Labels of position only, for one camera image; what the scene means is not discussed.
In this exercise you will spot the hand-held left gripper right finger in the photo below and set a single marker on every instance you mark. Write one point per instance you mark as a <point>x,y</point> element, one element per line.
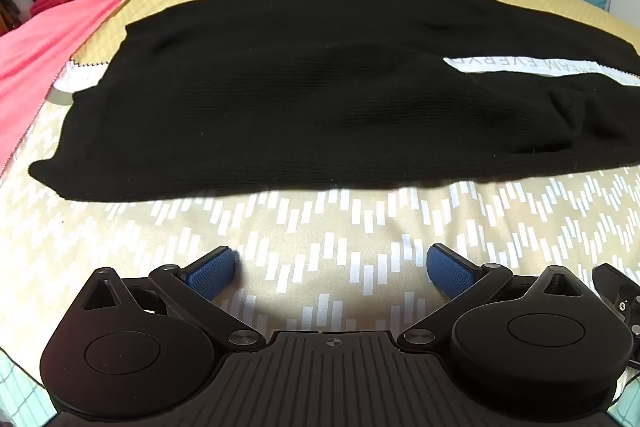
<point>450,272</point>

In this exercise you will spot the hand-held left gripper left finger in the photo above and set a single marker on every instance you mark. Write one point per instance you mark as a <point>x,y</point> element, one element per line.
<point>212,274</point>

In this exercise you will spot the black pants with white stripe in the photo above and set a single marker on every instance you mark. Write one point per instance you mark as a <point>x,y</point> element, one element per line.
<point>310,107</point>

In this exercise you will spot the yellow and white patterned bedspread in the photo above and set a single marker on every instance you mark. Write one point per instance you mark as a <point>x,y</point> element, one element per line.
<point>350,227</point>

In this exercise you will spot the teal checked cloth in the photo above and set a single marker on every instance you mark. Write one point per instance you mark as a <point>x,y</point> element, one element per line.
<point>20,387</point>

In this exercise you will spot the coral pink blanket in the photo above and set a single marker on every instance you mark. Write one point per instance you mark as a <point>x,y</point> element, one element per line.
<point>35,67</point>

